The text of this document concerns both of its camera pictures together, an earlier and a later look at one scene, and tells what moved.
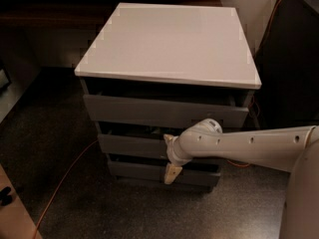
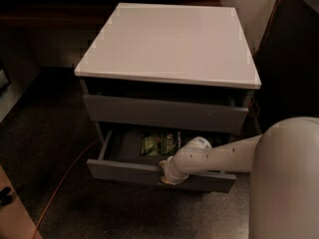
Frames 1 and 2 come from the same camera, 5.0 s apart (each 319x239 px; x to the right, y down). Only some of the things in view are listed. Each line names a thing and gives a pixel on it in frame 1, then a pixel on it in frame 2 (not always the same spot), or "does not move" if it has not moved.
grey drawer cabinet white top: x=156 y=70 does not move
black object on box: x=4 y=197 does not move
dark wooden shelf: x=76 y=16 does not move
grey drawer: x=137 y=144 -> x=120 y=159
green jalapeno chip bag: x=159 y=130 -> x=161 y=144
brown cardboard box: x=16 y=221 does not move
